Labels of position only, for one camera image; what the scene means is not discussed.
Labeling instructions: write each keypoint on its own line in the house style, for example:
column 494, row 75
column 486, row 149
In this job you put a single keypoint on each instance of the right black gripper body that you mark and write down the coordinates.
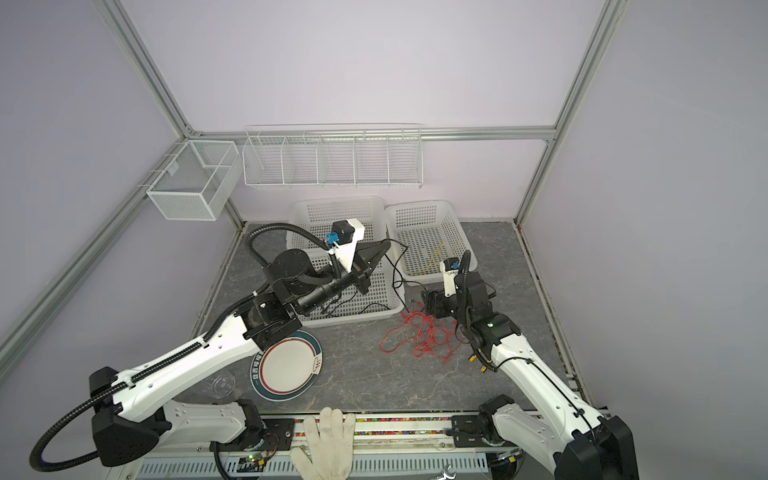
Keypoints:
column 444, row 305

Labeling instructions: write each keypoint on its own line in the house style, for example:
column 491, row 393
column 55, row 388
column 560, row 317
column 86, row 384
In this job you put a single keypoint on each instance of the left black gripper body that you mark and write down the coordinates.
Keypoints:
column 331, row 289

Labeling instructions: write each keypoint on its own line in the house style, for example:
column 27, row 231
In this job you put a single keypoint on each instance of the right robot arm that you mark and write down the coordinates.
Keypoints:
column 568, row 436

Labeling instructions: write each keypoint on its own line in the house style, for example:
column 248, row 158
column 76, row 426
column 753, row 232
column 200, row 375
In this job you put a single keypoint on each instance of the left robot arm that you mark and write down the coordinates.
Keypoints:
column 132, row 409

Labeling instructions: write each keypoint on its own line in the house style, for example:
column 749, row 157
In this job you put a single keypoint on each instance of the white gloved hand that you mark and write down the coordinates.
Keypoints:
column 330, row 444

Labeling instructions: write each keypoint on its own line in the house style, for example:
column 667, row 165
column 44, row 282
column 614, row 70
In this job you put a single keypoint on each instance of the front white plastic basket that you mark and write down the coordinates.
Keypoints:
column 382, row 301

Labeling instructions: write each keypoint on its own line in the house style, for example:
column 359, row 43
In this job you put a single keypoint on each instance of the yellow black pliers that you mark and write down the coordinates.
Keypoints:
column 479, row 361

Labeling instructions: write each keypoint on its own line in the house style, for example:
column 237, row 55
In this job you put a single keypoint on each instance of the back right white basket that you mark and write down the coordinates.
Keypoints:
column 427, row 232

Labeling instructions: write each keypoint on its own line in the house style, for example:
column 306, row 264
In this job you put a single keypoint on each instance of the back left white basket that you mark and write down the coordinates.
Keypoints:
column 317, row 216

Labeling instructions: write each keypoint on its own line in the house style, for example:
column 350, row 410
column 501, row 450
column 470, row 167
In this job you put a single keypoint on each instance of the white plate green rim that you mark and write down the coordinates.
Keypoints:
column 287, row 369

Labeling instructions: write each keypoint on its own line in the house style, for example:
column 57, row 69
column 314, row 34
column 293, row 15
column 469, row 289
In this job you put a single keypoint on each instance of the clear glass cup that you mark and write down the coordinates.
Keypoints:
column 219, row 385

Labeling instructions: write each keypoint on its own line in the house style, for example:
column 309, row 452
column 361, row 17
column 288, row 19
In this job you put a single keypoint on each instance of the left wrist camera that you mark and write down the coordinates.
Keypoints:
column 342, row 244

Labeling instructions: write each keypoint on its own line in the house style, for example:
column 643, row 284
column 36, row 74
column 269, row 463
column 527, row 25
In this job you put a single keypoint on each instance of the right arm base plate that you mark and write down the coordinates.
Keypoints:
column 474, row 431

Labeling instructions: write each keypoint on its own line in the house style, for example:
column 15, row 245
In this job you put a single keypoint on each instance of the white wire wall shelf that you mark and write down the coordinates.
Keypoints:
column 333, row 155

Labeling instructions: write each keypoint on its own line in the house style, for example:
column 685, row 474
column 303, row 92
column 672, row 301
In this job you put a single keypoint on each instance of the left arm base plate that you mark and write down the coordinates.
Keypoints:
column 275, row 434

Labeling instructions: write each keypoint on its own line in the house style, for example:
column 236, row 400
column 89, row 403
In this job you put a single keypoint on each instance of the white mesh wall box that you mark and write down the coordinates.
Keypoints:
column 198, row 180

